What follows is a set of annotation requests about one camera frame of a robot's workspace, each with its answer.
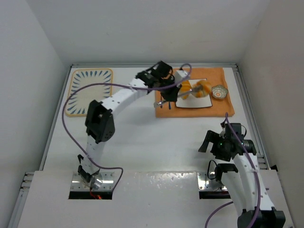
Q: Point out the white square plate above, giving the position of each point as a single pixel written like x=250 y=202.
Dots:
x=192 y=102

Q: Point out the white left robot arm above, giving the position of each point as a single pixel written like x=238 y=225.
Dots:
x=100 y=116

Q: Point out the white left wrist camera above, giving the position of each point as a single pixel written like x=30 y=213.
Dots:
x=180 y=76

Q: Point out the small flower-shaped dish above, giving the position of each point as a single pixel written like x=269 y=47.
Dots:
x=219 y=92

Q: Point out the round swirl bread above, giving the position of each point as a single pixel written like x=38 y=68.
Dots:
x=206 y=89

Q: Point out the long croissant bread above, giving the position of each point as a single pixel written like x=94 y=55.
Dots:
x=184 y=90

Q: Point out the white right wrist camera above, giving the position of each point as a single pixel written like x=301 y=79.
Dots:
x=222 y=134

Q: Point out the orange placemat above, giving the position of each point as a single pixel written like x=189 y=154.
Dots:
x=216 y=76

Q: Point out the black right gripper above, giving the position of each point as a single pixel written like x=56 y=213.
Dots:
x=214 y=146

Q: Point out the metal tongs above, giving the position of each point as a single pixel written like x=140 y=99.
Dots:
x=175 y=96

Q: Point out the blue patterned rectangular tray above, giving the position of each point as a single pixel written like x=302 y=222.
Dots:
x=88 y=84

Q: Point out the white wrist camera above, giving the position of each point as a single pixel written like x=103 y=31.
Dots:
x=222 y=134
x=180 y=76

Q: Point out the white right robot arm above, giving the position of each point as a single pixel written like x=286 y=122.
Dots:
x=239 y=172

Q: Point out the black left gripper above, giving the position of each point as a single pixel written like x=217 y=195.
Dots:
x=169 y=95

